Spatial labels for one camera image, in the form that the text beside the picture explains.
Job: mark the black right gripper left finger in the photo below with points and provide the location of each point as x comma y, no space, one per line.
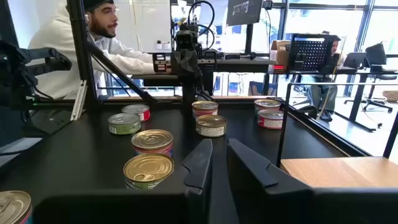
124,208

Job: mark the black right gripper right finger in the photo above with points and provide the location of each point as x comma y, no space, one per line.
280,205

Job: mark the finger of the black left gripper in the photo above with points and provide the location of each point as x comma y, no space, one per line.
210,60
161,63

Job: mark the green tuna can gold lid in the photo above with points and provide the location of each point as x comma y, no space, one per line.
147,168

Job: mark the pink blue salmon can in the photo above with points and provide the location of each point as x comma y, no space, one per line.
14,208
152,140
205,108

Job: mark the red albacore tuna can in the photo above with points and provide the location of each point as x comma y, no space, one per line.
270,119
266,104
136,110

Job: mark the white green label tuna can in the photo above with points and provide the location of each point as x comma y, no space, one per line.
211,124

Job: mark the green tuna can silver lid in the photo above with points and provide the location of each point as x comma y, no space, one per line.
124,123

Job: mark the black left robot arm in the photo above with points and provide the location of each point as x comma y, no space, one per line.
188,90

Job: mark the wooden shelf board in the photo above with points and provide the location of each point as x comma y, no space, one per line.
342,171

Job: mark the black desk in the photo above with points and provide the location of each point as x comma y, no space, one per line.
242,65

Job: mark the black monitor stand pole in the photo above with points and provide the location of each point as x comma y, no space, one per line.
248,39

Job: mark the black monitor screen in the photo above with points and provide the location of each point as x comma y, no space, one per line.
244,12

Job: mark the small red box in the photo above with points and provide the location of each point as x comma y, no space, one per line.
279,67

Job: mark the brown cardboard box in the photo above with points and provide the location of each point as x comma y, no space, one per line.
280,51

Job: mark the white aluminium bar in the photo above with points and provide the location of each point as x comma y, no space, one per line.
78,101

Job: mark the black perforated panel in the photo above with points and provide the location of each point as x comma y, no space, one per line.
309,53

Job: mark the person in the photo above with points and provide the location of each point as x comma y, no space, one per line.
56,46
321,93

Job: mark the black laptop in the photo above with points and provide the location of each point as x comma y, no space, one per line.
354,60

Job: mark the black office chair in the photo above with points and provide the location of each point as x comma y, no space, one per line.
377,93

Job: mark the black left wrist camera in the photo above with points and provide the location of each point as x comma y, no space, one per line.
186,40

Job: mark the black diagonal frame brace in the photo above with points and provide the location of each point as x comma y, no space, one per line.
124,77

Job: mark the black vertical frame post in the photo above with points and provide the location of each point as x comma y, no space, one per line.
79,46

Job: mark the black table edge rail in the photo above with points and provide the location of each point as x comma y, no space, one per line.
323,130

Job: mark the black metal shelf frame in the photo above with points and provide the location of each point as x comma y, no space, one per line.
342,84

